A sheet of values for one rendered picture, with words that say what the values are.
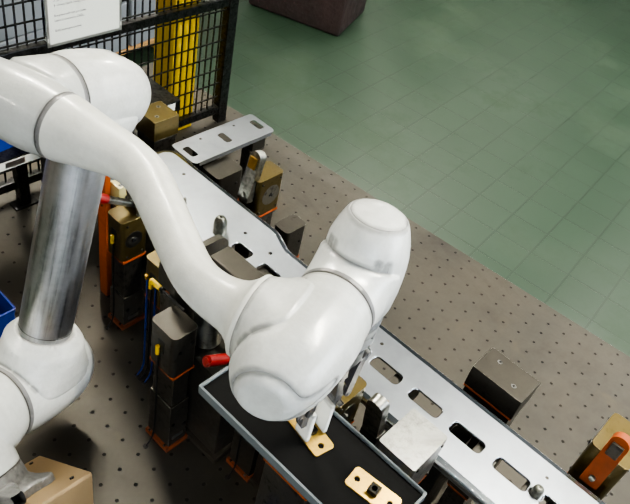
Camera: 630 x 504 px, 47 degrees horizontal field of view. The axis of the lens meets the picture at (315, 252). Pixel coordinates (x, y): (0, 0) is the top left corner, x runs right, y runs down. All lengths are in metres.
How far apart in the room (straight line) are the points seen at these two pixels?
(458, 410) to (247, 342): 0.81
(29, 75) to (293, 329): 0.56
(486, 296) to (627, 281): 1.64
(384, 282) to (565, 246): 2.96
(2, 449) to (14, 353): 0.17
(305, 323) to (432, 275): 1.46
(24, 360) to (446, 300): 1.19
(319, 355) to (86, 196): 0.66
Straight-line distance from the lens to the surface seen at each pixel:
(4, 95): 1.08
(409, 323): 2.01
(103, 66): 1.19
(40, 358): 1.44
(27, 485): 1.43
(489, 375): 1.52
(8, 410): 1.43
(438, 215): 3.59
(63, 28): 2.03
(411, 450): 1.25
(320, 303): 0.76
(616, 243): 3.94
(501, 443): 1.47
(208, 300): 0.79
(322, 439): 1.16
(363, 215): 0.82
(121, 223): 1.61
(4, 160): 1.83
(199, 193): 1.78
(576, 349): 2.18
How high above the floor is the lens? 2.12
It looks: 42 degrees down
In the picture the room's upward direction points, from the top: 14 degrees clockwise
